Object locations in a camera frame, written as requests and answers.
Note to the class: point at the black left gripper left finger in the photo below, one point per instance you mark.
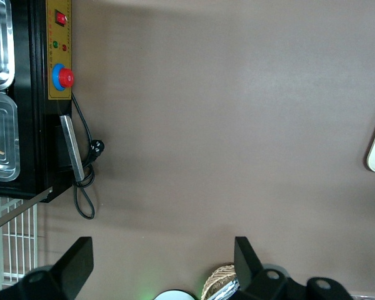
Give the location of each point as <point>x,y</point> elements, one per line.
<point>72,265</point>

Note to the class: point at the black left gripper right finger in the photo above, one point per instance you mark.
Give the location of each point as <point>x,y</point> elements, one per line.
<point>250,268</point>

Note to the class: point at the steel tray insert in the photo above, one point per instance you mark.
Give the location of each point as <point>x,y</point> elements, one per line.
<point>0,47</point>
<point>1,131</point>

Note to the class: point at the wicker basket with foil trays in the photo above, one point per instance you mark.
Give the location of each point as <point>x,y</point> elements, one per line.
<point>217,276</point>

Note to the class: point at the silver metal bar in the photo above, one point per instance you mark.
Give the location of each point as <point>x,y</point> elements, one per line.
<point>72,147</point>

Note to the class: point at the black sealing machine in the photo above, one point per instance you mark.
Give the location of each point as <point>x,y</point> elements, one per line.
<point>31,125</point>

